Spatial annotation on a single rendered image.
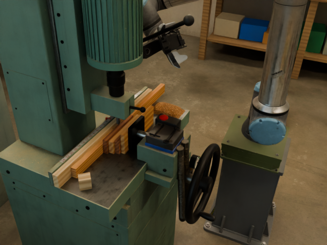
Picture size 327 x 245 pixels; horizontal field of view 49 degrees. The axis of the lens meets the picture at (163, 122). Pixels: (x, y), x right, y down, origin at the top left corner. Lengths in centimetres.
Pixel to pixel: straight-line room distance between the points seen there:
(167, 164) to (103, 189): 22
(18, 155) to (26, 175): 9
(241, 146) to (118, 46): 90
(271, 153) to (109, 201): 91
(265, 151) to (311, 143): 132
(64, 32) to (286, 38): 77
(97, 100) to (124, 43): 27
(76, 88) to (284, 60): 76
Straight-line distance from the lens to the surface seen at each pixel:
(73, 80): 121
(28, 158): 143
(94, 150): 118
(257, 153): 172
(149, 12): 144
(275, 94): 148
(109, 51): 106
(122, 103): 118
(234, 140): 177
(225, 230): 217
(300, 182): 264
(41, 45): 118
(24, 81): 131
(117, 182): 112
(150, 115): 132
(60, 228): 151
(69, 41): 115
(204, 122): 301
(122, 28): 104
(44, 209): 149
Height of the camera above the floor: 168
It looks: 34 degrees down
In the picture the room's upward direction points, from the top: 2 degrees clockwise
